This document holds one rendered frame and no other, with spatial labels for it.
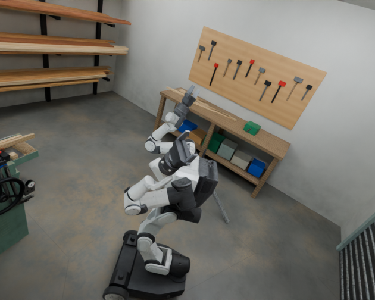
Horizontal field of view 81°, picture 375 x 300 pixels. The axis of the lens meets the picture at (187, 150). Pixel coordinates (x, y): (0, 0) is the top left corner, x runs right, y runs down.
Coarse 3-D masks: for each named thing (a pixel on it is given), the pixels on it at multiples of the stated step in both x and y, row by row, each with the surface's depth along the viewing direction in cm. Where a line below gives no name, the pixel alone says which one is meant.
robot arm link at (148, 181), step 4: (148, 176) 107; (168, 176) 100; (172, 176) 101; (144, 180) 104; (148, 180) 105; (152, 180) 107; (164, 180) 99; (168, 180) 99; (144, 184) 103; (148, 184) 102; (152, 184) 103; (156, 184) 104; (160, 184) 100; (164, 184) 100; (148, 188) 103; (152, 188) 102; (156, 188) 101; (160, 188) 104
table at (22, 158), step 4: (8, 148) 165; (12, 148) 166; (8, 152) 162; (16, 152) 164; (20, 152) 165; (32, 152) 168; (36, 152) 172; (20, 156) 162; (24, 156) 164; (28, 156) 166; (32, 156) 170; (36, 156) 173; (12, 160) 157; (16, 160) 159; (20, 160) 162; (24, 160) 165; (28, 160) 168; (16, 164) 161; (16, 172) 153; (12, 176) 151
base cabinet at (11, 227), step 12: (12, 192) 169; (0, 204) 164; (0, 216) 168; (12, 216) 179; (24, 216) 191; (0, 228) 174; (12, 228) 185; (24, 228) 198; (0, 240) 179; (12, 240) 192; (0, 252) 185
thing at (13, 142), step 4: (24, 136) 175; (28, 136) 177; (32, 136) 180; (12, 140) 167; (16, 140) 169; (20, 140) 172; (24, 140) 175; (0, 144) 161; (4, 144) 162; (8, 144) 165; (12, 144) 168; (4, 148) 163
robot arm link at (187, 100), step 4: (184, 96) 145; (188, 96) 142; (192, 96) 144; (184, 100) 145; (188, 100) 144; (192, 100) 147; (180, 104) 146; (184, 104) 146; (188, 104) 146; (180, 108) 146; (184, 108) 146; (188, 108) 147; (184, 112) 147
